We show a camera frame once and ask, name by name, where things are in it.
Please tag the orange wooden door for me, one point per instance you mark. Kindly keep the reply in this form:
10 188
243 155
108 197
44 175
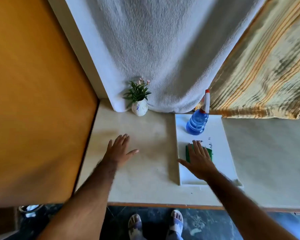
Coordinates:
35 97

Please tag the green cleaning cloth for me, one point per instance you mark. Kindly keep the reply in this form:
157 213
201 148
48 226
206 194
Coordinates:
188 152

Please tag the white square board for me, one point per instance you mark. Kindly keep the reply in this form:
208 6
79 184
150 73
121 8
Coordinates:
225 152

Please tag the person's left forearm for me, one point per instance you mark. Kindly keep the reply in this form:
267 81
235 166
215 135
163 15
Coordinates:
85 202

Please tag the person's right sandalled foot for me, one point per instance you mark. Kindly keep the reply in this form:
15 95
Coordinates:
175 223

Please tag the small plant in white vase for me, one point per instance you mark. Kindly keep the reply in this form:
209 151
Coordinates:
139 107

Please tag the blue spray bottle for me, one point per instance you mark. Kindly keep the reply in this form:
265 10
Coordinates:
196 122

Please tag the person's left hand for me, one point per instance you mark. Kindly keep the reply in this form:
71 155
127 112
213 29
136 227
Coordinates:
117 153

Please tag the person's right forearm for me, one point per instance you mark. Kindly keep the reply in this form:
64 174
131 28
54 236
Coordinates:
240 204

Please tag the white hanging towel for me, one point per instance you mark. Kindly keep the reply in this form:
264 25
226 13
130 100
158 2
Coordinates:
160 52

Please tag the person's right thumb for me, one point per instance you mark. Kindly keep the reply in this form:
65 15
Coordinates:
183 162

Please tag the person's left sandalled foot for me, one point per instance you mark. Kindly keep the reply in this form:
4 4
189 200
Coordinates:
135 226

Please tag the person's left little finger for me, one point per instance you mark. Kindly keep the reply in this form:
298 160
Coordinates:
110 145

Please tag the person's sandalled foot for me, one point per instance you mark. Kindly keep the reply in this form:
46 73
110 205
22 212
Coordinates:
135 226
175 223

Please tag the person's right hand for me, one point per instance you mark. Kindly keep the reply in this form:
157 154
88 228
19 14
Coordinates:
201 164

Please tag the person's left thumb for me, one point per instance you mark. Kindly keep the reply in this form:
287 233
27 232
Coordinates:
133 152

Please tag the yellow striped curtain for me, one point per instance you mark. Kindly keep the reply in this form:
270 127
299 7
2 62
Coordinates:
267 72

